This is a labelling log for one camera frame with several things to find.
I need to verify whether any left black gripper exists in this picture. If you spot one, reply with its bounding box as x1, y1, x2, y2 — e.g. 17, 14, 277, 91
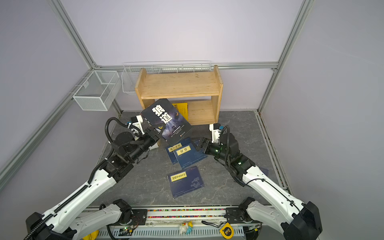
127, 122, 165, 163

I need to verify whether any dark wolf cover book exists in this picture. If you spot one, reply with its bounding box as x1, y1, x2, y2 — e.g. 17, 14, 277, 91
141, 99, 192, 146

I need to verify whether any yellow cartoon cover book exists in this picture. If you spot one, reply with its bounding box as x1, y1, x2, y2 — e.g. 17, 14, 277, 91
172, 103, 189, 121

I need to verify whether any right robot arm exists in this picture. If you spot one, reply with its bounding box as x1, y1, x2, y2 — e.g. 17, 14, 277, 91
198, 124, 323, 240

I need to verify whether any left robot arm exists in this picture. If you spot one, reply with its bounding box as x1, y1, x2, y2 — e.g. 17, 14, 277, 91
25, 117, 166, 240

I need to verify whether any white tissue pack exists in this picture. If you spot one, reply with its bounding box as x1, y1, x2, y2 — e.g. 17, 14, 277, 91
149, 143, 159, 150

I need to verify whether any blue folder centre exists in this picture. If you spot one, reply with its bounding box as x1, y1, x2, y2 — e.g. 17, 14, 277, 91
173, 138, 207, 170

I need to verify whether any blue folder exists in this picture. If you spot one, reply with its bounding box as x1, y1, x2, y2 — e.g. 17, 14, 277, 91
168, 166, 205, 199
165, 138, 191, 165
260, 167, 269, 176
173, 138, 207, 170

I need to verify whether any blue folder rear left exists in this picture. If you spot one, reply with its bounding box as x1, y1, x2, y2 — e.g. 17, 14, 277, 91
165, 138, 191, 165

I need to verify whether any blue folder front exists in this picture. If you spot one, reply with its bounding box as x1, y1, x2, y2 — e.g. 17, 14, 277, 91
168, 166, 205, 199

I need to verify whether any wooden two-tier shelf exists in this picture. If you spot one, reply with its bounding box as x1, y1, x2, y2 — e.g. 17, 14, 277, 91
135, 65, 224, 125

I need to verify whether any blue folder right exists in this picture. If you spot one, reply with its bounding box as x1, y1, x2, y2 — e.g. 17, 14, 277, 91
260, 167, 269, 176

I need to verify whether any white mesh box basket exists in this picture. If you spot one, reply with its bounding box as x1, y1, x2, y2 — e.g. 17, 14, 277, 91
73, 70, 122, 112

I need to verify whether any small colourful toy figure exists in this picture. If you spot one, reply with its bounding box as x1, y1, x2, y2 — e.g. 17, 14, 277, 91
179, 221, 194, 235

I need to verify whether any yellow tape measure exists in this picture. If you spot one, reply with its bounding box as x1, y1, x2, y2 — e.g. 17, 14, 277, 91
220, 223, 234, 240

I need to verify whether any yellow banana toy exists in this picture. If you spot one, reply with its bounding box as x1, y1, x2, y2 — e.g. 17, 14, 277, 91
83, 230, 100, 240

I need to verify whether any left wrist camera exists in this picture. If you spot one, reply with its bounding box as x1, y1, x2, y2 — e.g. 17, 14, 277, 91
127, 115, 144, 134

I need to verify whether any white wire rack basket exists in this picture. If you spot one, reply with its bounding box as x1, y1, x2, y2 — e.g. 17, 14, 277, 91
121, 61, 214, 95

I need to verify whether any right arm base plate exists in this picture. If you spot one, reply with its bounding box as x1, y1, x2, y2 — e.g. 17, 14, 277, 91
225, 207, 261, 224

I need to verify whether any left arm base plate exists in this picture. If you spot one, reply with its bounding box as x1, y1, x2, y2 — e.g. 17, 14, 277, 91
110, 209, 148, 227

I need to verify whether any aluminium rail with cable duct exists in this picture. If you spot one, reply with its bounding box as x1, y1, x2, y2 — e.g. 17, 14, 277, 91
53, 203, 320, 240

